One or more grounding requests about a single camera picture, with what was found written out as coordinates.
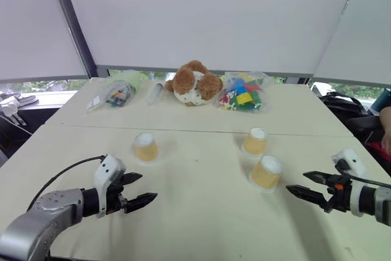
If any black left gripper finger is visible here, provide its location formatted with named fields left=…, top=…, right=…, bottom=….
left=122, top=172, right=144, bottom=186
left=125, top=193, right=158, bottom=214

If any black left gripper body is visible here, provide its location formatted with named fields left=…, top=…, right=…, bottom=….
left=105, top=174, right=128, bottom=215

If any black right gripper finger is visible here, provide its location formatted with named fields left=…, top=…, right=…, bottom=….
left=285, top=185, right=332, bottom=210
left=302, top=171, right=331, bottom=186

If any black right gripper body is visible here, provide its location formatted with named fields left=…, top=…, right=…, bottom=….
left=321, top=174, right=354, bottom=213

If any yellow paper cup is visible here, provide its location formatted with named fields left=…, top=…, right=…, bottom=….
left=241, top=127, right=269, bottom=156
left=249, top=155, right=283, bottom=192
left=132, top=133, right=161, bottom=164

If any black backpack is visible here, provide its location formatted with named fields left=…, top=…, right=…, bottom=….
left=318, top=91, right=386, bottom=152

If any clear bag of dark parts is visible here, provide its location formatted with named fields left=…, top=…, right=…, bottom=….
left=86, top=71, right=144, bottom=112

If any bag of colourful building blocks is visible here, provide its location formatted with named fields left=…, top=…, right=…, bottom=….
left=216, top=70, right=272, bottom=112

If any brown white plush toy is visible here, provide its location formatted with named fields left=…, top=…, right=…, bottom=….
left=164, top=60, right=224, bottom=107

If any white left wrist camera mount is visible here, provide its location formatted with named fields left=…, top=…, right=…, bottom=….
left=92, top=154, right=127, bottom=219

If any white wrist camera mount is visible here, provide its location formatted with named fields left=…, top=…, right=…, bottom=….
left=92, top=154, right=127, bottom=219
left=331, top=148, right=372, bottom=218

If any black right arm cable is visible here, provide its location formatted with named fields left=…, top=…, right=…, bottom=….
left=335, top=158, right=391, bottom=188

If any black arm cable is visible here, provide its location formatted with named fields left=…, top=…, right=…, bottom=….
left=26, top=155, right=106, bottom=213
left=335, top=158, right=391, bottom=188

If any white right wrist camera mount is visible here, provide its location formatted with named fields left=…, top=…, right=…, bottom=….
left=331, top=148, right=372, bottom=218

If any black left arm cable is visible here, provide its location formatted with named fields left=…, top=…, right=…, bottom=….
left=26, top=155, right=106, bottom=213

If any grey window frame post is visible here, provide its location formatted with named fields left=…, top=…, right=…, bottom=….
left=47, top=0, right=99, bottom=79

